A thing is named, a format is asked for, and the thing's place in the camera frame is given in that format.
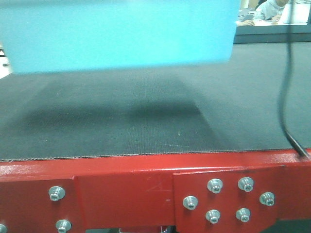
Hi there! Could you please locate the person in grey hoodie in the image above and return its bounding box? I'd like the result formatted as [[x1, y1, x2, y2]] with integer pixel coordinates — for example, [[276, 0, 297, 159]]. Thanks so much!
[[236, 0, 291, 27]]

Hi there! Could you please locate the silver bolt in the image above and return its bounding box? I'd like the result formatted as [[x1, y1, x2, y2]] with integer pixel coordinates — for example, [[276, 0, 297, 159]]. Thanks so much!
[[183, 196, 198, 210], [207, 178, 223, 194], [259, 192, 275, 207], [55, 219, 72, 233], [236, 208, 251, 223], [48, 186, 66, 201], [0, 224, 7, 233], [205, 209, 221, 224], [238, 177, 254, 192]]

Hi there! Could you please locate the light blue plastic bin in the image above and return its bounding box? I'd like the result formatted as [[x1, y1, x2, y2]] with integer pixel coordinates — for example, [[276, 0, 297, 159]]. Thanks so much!
[[0, 0, 240, 73]]

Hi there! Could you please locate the black conveyor belt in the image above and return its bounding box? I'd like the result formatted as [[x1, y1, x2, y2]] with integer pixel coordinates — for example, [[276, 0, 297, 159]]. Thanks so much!
[[0, 41, 311, 162]]

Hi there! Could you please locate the white laptop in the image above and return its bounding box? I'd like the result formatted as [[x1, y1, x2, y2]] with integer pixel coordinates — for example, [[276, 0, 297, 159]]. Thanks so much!
[[280, 3, 311, 24]]

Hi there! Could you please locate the black hanging cable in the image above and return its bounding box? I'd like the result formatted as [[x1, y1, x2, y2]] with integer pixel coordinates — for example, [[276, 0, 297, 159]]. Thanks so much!
[[277, 0, 310, 160]]

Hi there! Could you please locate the red conveyor frame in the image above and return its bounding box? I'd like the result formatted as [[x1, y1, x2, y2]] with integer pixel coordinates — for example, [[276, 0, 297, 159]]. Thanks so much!
[[0, 150, 311, 233]]

